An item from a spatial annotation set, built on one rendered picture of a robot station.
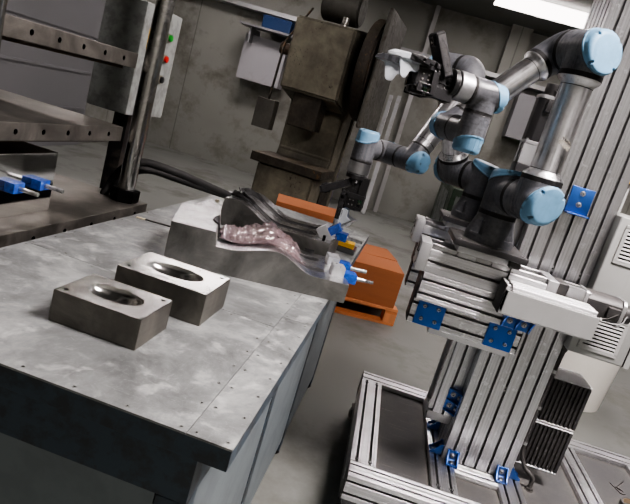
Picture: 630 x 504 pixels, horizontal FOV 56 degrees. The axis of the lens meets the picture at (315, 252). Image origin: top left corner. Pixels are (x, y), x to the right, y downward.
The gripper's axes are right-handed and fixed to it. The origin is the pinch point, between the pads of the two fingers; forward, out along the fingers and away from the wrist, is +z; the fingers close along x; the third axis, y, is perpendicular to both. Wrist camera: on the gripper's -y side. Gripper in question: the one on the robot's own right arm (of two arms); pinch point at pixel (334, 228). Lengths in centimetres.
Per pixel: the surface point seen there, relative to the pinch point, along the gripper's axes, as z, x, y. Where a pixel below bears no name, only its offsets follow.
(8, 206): 10, -64, -78
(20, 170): 0, -61, -78
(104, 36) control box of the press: -40, 2, -99
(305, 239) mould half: 3.2, -17.7, -5.9
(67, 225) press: 14, -49, -69
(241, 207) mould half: -0.4, -17.8, -29.1
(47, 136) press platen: -9, -51, -79
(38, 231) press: 14, -63, -69
